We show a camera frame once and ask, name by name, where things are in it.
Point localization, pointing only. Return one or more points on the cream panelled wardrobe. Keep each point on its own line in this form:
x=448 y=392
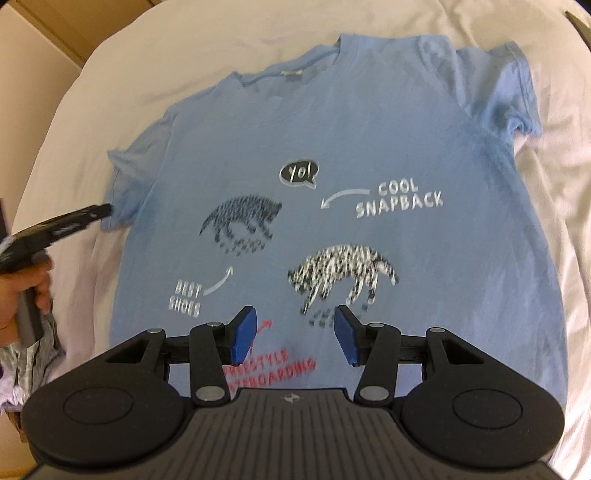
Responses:
x=51 y=27

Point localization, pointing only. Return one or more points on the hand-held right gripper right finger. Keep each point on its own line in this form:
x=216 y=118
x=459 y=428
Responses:
x=347 y=334

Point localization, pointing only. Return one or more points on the blue printed T-shirt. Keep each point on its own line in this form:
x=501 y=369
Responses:
x=351 y=152

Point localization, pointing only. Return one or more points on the light bed duvet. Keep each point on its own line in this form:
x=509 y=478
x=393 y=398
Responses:
x=549 y=198

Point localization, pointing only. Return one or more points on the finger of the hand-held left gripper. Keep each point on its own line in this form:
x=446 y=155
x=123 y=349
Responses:
x=78 y=221

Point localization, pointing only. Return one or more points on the grey crumpled cloth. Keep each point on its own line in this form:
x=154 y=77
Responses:
x=32 y=364

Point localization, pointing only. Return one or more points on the person's left hand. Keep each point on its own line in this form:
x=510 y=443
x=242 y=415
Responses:
x=11 y=295

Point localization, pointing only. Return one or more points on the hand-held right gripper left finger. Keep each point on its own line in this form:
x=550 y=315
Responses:
x=244 y=334

